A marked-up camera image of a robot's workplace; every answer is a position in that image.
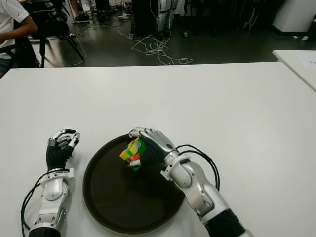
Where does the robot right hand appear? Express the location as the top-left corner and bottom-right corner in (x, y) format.
(126, 127), (176, 173)

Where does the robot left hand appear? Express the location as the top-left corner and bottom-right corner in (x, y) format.
(46, 128), (81, 172)

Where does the multicoloured Rubik's cube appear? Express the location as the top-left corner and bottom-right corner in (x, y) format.
(119, 137), (148, 172)

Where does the dark brown round plate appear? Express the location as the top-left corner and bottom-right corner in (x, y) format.
(82, 134), (186, 235)

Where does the black office chair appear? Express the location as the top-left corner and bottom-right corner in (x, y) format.
(0, 19), (41, 68)

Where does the silver humanoid robot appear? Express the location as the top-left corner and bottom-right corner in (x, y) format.
(157, 0), (178, 33)

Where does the black cabinet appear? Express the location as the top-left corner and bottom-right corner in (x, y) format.
(132, 0), (160, 37)

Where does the black folding chair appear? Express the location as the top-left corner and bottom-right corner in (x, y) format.
(27, 0), (86, 68)

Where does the black sneaker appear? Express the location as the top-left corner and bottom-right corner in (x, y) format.
(74, 13), (90, 24)

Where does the person in white shirt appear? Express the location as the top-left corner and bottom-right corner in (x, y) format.
(0, 0), (39, 75)

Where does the white side table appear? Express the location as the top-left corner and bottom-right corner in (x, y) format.
(272, 50), (316, 92)

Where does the white cabinet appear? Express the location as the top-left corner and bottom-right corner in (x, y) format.
(271, 0), (316, 33)

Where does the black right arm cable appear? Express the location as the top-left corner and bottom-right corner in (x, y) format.
(175, 144), (220, 191)

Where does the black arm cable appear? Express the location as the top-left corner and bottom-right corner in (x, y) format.
(175, 144), (220, 191)
(20, 172), (49, 232)

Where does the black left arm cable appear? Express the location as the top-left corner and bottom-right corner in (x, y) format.
(20, 172), (49, 232)

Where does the tangled white floor cable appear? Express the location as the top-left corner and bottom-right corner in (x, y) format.
(117, 24), (194, 65)

